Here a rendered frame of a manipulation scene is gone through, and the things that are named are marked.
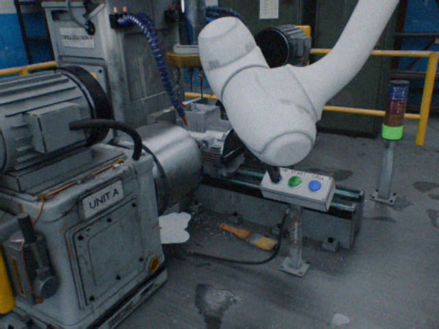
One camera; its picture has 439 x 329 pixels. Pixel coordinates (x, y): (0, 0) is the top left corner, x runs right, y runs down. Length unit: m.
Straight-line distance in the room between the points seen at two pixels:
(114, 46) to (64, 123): 0.58
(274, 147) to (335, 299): 0.58
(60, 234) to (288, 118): 0.48
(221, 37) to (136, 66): 0.77
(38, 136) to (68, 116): 0.07
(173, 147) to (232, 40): 0.48
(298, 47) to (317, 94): 1.20
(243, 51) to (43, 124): 0.37
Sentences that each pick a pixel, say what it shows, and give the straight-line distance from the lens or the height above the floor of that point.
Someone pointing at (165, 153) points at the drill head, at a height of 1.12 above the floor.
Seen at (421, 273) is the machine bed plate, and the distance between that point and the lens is 1.22.
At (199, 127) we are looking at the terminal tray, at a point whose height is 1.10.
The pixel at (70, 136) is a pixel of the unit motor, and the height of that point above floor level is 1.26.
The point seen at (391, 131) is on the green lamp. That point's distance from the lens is 1.44.
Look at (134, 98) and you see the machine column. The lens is 1.41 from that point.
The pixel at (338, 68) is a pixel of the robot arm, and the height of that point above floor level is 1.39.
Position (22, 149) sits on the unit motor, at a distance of 0.80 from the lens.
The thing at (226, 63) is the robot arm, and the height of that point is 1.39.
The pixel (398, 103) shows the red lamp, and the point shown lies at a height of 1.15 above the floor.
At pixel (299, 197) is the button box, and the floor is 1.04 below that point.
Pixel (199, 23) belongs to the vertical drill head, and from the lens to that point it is 1.30.
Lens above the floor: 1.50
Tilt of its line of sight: 22 degrees down
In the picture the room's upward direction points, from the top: 2 degrees counter-clockwise
